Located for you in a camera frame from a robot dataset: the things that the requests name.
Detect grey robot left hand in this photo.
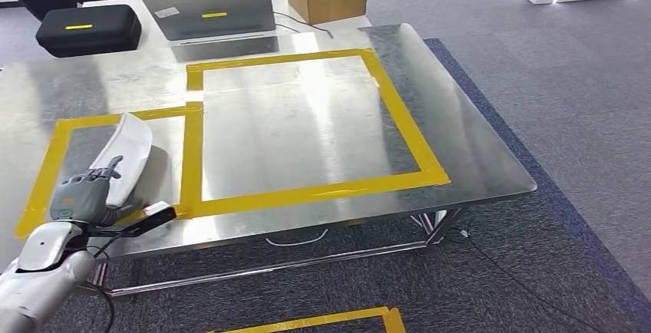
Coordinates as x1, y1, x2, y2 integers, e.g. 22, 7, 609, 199
49, 155, 149, 227

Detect white curved panel part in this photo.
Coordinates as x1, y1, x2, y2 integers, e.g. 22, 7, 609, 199
88, 113, 154, 207

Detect steel workbench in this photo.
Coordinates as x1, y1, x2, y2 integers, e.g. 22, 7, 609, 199
0, 23, 539, 298

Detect black zip case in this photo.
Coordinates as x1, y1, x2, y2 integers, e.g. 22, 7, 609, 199
35, 4, 143, 59

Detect silver laptop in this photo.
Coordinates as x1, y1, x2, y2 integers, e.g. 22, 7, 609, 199
135, 0, 278, 47

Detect brown cardboard box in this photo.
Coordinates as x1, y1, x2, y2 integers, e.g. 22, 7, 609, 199
284, 0, 368, 25

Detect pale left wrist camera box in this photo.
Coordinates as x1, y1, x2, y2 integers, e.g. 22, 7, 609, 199
88, 200, 178, 240

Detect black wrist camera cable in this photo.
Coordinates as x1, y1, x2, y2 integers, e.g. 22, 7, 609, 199
88, 239, 117, 333

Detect white cable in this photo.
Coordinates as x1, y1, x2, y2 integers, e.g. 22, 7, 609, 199
264, 228, 330, 249

